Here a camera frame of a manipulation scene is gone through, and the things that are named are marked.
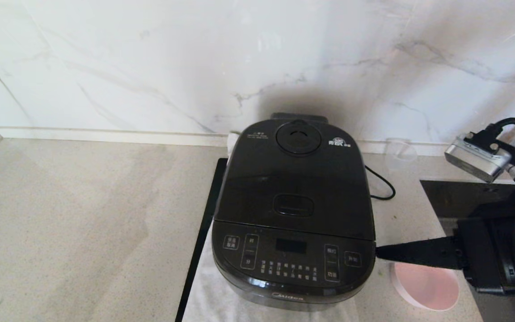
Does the pink bowl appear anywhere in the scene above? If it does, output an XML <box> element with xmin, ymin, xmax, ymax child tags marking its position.
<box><xmin>390</xmin><ymin>261</ymin><xmax>460</xmax><ymax>312</ymax></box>

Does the black rice cooker lid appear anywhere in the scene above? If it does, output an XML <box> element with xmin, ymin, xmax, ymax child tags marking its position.
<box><xmin>214</xmin><ymin>113</ymin><xmax>376</xmax><ymax>242</ymax></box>

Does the steel sink basin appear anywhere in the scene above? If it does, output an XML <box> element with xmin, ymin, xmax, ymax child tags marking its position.
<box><xmin>420</xmin><ymin>180</ymin><xmax>515</xmax><ymax>322</ymax></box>

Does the white cloth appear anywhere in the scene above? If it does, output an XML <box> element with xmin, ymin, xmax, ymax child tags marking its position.
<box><xmin>182</xmin><ymin>131</ymin><xmax>360</xmax><ymax>322</ymax></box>

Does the black flat strip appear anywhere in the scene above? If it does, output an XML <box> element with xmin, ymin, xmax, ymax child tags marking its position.
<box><xmin>175</xmin><ymin>158</ymin><xmax>229</xmax><ymax>322</ymax></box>

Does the black power cord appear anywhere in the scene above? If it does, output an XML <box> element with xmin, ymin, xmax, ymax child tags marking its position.
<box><xmin>363</xmin><ymin>165</ymin><xmax>396</xmax><ymax>201</ymax></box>

